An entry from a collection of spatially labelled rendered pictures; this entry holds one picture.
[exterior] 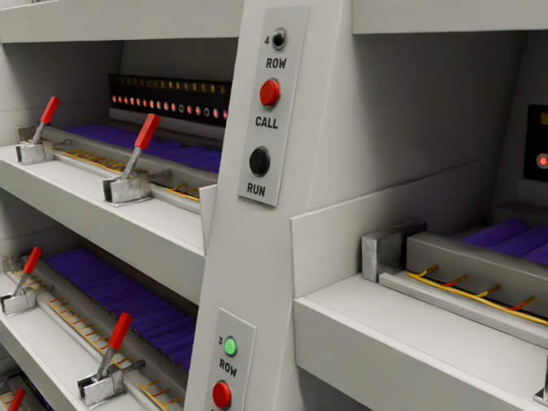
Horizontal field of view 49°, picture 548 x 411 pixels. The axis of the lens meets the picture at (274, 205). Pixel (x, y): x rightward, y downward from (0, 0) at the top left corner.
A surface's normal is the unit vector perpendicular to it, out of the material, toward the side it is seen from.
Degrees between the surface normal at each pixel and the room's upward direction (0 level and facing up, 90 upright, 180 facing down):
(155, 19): 105
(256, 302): 90
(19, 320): 15
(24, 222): 90
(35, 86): 90
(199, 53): 90
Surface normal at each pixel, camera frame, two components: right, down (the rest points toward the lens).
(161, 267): -0.77, 0.22
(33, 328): -0.05, -0.96
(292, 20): -0.76, -0.04
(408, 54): 0.63, 0.19
